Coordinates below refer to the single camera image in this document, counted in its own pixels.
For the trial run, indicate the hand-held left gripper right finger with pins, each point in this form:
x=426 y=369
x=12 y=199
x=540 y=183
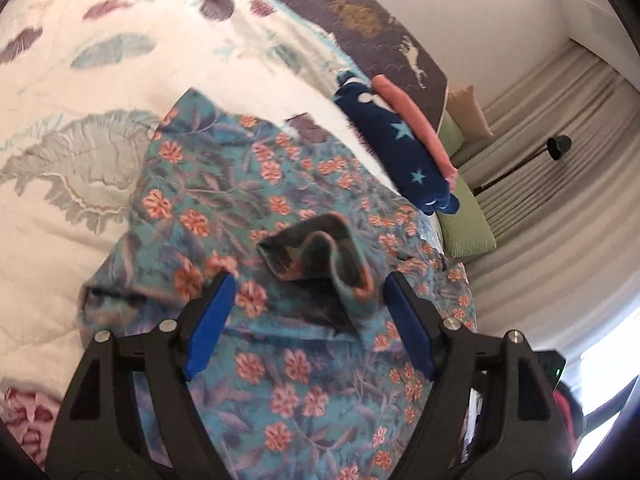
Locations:
x=407 y=325

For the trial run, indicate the folded navy star cloth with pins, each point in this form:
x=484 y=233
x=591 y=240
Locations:
x=400 y=145

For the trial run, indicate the green quilted cushion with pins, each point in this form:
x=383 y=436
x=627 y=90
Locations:
x=465 y=225

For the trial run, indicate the white feather print quilt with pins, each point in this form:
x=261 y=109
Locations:
x=100 y=85

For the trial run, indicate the dark deer print mattress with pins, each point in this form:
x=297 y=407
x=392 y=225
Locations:
x=360 y=15

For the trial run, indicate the beige curtain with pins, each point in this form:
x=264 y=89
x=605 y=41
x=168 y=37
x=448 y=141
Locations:
x=550 y=240

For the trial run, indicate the teal floral garment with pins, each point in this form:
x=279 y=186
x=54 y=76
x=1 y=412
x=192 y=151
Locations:
x=280 y=195

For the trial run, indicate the beige pillow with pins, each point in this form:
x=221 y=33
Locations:
x=467 y=110

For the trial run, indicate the black floor lamp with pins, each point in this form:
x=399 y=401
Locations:
x=557 y=146

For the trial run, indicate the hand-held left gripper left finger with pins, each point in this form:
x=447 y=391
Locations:
x=212 y=320

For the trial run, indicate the folded pink cloth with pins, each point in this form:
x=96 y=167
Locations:
x=415 y=115

